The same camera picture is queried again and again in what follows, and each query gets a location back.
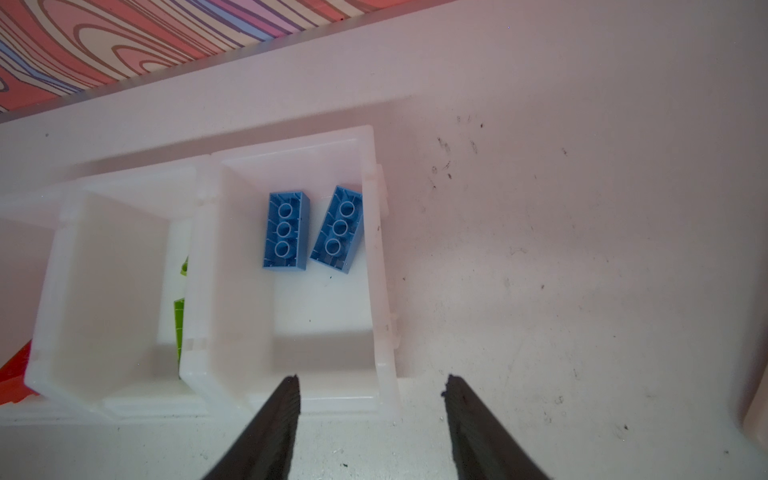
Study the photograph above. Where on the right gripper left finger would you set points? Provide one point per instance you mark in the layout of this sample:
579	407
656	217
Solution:
264	449

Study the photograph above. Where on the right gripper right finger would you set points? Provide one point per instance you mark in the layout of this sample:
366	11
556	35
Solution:
481	446

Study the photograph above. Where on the green lego brick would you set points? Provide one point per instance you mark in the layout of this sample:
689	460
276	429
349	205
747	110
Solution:
185	267
179	306

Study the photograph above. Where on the blue lego brick top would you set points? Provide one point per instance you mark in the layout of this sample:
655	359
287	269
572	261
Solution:
287	231

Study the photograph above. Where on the blue lego brick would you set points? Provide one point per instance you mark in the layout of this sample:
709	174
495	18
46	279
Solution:
341	230
287	231

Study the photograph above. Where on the red lego brick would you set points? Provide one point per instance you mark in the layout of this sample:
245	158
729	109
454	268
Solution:
13	387

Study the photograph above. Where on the white three-compartment bin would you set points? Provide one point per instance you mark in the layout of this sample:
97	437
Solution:
90	270

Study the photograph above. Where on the white pink calculator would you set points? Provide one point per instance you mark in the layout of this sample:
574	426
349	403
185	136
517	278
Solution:
755	422

